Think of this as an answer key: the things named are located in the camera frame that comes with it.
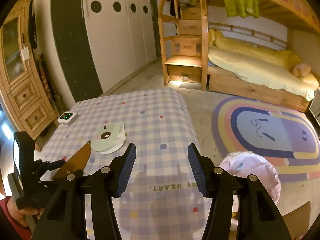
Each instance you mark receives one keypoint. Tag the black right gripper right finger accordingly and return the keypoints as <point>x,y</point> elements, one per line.
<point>211,180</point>

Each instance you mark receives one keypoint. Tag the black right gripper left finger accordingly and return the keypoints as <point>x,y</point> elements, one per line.
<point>113,179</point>

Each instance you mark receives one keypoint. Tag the pale green round pads packet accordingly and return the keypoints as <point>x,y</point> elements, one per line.
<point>109,138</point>

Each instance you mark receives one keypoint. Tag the red sleeve forearm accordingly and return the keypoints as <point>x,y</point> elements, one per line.
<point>9,226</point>

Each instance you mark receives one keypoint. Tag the trash bin with pink bag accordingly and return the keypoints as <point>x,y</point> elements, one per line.
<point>243,164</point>

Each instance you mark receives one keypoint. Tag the left hand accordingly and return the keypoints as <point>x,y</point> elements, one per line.
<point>19,215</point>

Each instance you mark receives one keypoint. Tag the checkered blue tablecloth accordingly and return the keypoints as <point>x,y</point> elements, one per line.
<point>161,200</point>

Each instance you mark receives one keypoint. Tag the white digital clock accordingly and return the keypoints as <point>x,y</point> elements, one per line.
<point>67,118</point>

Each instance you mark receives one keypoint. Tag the rainbow oval rug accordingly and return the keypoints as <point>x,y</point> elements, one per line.
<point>283,136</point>

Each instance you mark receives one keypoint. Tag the brown cardboard box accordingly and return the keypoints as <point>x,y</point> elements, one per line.
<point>297,221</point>

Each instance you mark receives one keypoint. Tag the wooden corner cabinet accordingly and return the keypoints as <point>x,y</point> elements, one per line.
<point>23,96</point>

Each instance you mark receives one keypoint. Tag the yellow bed quilt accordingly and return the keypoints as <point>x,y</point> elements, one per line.
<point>260,66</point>

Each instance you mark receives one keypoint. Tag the white nightstand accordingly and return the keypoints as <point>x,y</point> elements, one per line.
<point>314,107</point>

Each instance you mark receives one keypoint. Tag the plush toy on bed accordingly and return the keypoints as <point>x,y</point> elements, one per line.
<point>300,70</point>

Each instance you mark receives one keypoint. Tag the wooden stair drawers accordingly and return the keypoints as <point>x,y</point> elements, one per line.
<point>184,42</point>

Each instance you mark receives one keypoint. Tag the white wardrobe with round holes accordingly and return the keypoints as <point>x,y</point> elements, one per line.
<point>101,42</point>

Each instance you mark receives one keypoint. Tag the wooden bunk bed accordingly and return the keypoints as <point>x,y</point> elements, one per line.
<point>291,14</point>

